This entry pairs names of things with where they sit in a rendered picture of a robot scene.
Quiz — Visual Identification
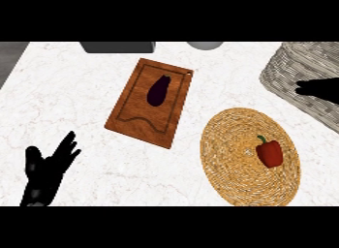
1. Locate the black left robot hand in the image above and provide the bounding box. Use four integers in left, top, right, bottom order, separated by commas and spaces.
18, 130, 82, 207

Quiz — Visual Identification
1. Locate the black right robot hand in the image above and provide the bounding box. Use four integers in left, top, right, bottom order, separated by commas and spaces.
293, 76, 339, 109

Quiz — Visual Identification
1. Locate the grey wicker basket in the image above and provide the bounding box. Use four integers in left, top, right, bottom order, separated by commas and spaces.
259, 42, 339, 140

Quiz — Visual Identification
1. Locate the red bell pepper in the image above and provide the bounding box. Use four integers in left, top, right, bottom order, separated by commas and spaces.
254, 135, 284, 169

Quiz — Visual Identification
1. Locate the round woven straw placemat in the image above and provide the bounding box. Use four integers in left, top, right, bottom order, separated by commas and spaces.
198, 107, 303, 207

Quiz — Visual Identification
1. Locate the round grey object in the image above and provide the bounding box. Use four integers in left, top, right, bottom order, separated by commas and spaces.
185, 42, 223, 51

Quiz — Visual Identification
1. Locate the brown wooden cutting board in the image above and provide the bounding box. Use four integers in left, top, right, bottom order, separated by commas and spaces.
102, 57, 195, 150

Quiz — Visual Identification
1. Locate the dark purple eggplant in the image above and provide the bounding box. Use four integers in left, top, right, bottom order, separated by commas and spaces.
145, 74, 172, 108

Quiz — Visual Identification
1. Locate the dark grey box appliance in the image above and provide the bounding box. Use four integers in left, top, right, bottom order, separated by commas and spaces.
77, 42, 157, 54

